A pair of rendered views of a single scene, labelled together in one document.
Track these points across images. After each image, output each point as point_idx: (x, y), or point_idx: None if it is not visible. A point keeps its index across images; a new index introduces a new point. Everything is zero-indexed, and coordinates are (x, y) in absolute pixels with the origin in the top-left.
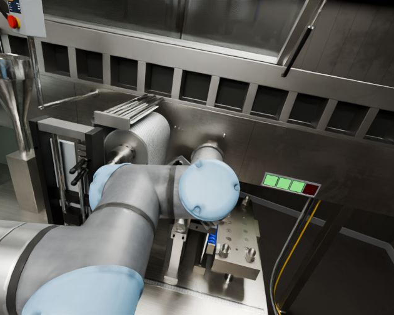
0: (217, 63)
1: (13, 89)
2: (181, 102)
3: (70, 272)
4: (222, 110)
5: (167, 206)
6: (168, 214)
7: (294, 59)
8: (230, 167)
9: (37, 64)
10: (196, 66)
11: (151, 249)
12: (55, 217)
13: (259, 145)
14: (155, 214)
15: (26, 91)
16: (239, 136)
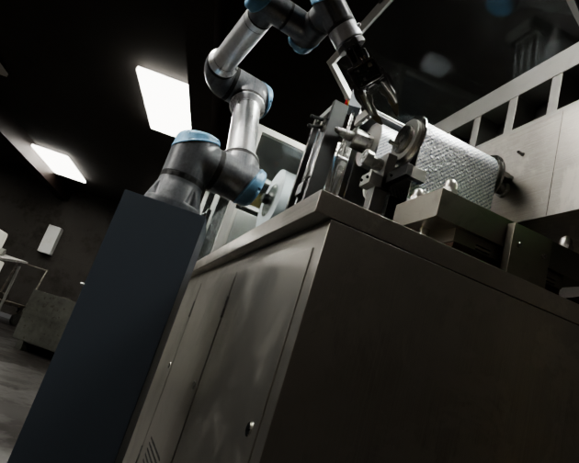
0: (515, 84)
1: (334, 163)
2: (476, 147)
3: None
4: (521, 127)
5: (308, 12)
6: (307, 16)
7: None
8: (533, 197)
9: (349, 127)
10: (493, 103)
11: (287, 5)
12: (293, 199)
13: (573, 138)
14: (299, 7)
15: (342, 168)
16: (543, 143)
